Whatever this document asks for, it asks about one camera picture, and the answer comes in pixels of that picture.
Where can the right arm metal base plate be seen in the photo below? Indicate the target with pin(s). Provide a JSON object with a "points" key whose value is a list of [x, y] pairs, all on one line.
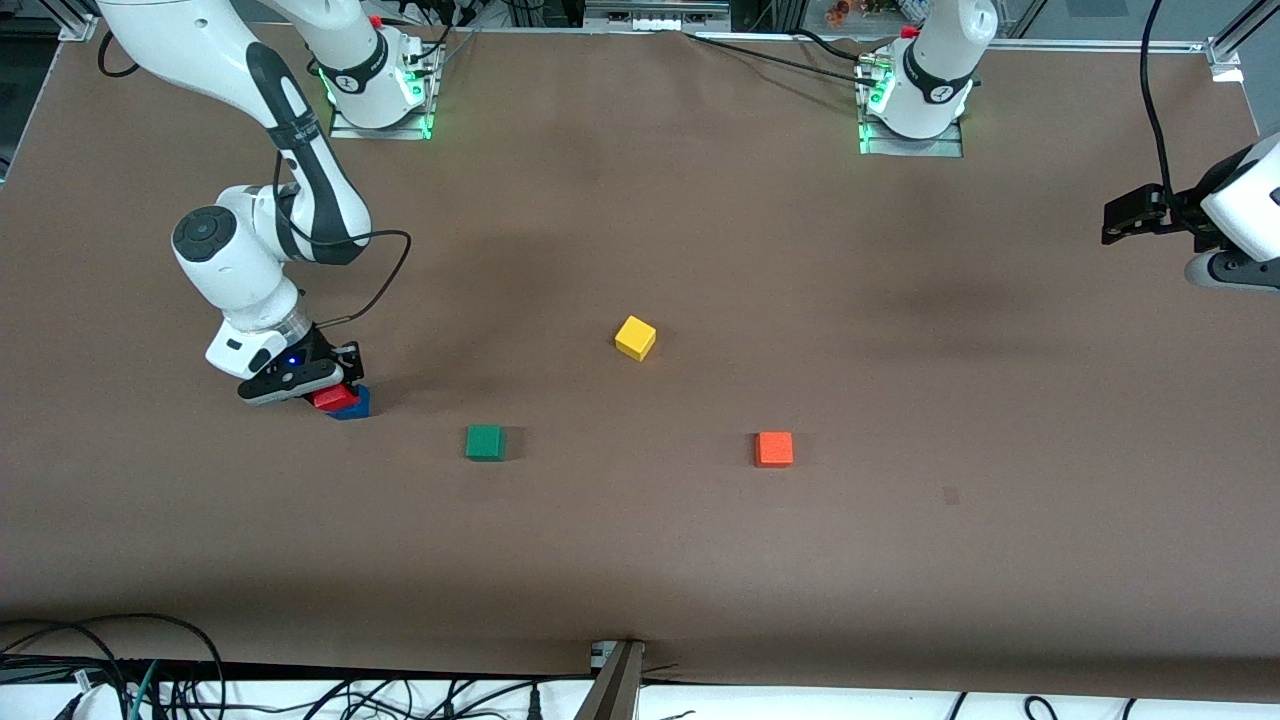
{"points": [[345, 132]]}

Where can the small orange figure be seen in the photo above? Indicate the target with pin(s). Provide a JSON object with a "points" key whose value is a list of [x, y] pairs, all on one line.
{"points": [[837, 12]]}

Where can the brown table cover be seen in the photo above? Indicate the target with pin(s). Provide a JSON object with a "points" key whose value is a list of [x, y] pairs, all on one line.
{"points": [[640, 550]]}

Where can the aluminium frame rail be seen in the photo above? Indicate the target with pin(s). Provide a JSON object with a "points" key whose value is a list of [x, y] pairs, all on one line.
{"points": [[1100, 45]]}

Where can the grey power strip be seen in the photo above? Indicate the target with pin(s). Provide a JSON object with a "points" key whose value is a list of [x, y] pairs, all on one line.
{"points": [[655, 15]]}

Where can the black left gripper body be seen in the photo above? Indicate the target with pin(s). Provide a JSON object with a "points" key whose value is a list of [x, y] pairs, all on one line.
{"points": [[1172, 213]]}

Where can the blue cube block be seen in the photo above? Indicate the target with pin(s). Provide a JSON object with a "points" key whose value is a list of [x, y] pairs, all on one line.
{"points": [[359, 408]]}

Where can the orange cube block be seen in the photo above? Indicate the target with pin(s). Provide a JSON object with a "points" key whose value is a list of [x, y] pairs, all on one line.
{"points": [[773, 449]]}

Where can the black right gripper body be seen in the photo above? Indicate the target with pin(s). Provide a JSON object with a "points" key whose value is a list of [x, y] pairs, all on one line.
{"points": [[323, 349]]}

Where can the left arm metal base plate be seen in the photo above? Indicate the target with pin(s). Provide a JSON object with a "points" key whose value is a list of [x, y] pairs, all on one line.
{"points": [[950, 148]]}

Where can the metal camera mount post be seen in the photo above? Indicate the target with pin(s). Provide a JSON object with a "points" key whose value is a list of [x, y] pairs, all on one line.
{"points": [[615, 685]]}

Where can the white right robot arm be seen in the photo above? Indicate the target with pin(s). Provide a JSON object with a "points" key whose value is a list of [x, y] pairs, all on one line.
{"points": [[240, 270]]}

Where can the yellow cube block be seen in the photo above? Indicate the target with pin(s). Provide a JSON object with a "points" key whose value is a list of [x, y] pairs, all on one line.
{"points": [[634, 338]]}

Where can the red cube block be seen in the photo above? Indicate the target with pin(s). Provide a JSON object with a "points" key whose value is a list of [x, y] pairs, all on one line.
{"points": [[335, 398]]}

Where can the aluminium frame corner bracket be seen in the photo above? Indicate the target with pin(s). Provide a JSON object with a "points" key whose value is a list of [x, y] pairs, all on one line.
{"points": [[1225, 55], [75, 22]]}

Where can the green cube block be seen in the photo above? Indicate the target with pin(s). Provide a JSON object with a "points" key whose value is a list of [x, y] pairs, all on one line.
{"points": [[484, 443]]}

